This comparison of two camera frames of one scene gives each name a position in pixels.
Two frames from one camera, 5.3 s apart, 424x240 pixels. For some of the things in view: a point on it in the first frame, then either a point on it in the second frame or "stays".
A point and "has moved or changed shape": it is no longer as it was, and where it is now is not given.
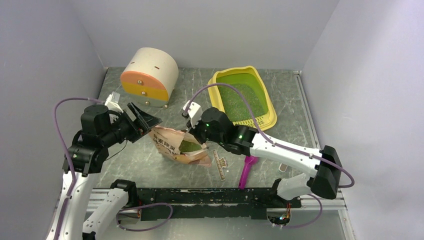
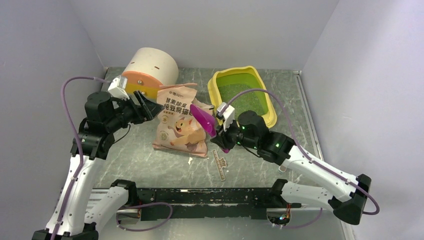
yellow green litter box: [246, 79] stays
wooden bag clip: [221, 163] stays
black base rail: [249, 203] stays
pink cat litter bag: [181, 146] has moved or changed shape
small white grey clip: [282, 167] stays
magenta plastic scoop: [249, 161] has moved or changed shape
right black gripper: [194, 131] → [222, 139]
